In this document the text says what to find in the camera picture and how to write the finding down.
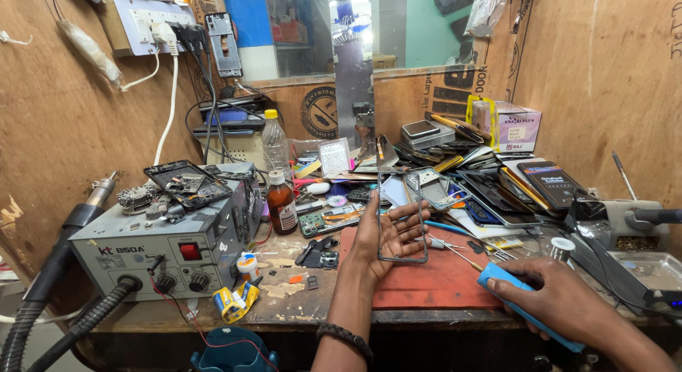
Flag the brown bottle white cap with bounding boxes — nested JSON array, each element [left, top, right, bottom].
[[265, 169, 299, 236]]

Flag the soldering iron in stand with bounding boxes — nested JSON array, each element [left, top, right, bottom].
[[611, 150, 638, 202]]

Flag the black phone parts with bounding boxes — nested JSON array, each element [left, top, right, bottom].
[[294, 236, 341, 270]]

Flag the wall mirror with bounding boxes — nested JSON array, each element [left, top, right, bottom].
[[264, 0, 476, 81]]

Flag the clear plastic bag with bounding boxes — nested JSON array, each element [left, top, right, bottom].
[[463, 0, 516, 40]]

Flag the white plug with cable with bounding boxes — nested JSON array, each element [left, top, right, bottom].
[[151, 22, 180, 166]]

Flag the grey soldering station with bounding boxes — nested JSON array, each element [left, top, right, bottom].
[[564, 198, 682, 311]]

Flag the metal tray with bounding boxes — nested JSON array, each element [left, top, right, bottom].
[[607, 250, 682, 295]]

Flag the grey hot air station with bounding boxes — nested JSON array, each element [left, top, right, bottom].
[[69, 163, 265, 303]]

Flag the yellow and blue glue packet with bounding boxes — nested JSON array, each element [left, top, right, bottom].
[[212, 280, 261, 325]]

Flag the person's right hand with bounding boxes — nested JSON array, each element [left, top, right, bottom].
[[485, 257, 606, 342]]

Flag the opened phone green board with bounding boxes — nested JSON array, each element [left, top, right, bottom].
[[297, 203, 367, 239]]

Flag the person's left hand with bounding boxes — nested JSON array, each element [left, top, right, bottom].
[[342, 190, 432, 287]]

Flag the white power strip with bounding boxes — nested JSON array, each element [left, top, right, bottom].
[[98, 0, 196, 58]]

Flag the blue pen tool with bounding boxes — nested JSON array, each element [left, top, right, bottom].
[[423, 220, 476, 238]]

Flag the clear bottle yellow cap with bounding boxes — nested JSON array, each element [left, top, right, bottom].
[[260, 109, 292, 177]]

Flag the black phone frame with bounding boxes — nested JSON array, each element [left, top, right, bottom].
[[377, 172, 430, 265]]

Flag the black hot air gun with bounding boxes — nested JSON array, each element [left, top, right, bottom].
[[20, 171, 119, 309]]

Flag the red wire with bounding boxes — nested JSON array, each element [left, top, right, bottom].
[[147, 255, 280, 372]]

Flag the black ribbed hose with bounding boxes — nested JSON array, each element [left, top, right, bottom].
[[26, 275, 144, 372]]

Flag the red work mat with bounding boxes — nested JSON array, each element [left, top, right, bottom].
[[339, 225, 505, 311]]

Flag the black plugs with cables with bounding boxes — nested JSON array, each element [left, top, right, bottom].
[[169, 21, 231, 165]]

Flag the grey phone chassis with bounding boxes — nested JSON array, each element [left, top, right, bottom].
[[205, 12, 244, 79]]

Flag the cream power supply with phones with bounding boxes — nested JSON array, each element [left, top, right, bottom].
[[191, 93, 268, 169]]

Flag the blue plastic container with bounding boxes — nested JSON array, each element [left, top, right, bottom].
[[190, 326, 281, 372]]

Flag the solder wire spool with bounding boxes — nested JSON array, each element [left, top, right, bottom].
[[548, 237, 577, 264]]

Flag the white cardboard box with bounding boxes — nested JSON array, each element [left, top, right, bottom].
[[467, 95, 543, 153]]

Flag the broken opened black phone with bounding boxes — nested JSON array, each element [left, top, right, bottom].
[[143, 159, 234, 212]]

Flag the braided dark bracelet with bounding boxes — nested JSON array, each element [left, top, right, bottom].
[[316, 322, 375, 365]]

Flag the blue soldering iron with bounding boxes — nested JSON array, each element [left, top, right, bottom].
[[426, 233, 586, 355]]

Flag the metal scrap parts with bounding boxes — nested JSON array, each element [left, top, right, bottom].
[[116, 183, 161, 216]]

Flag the silver patterned packet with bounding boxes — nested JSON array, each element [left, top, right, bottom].
[[318, 137, 353, 178]]

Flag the small white jar orange label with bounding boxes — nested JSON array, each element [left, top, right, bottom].
[[236, 253, 260, 282]]

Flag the plastic wrapped bundle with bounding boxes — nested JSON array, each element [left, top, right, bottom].
[[55, 17, 128, 91]]

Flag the pile of phones and screens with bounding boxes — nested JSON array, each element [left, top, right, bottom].
[[373, 113, 589, 230]]

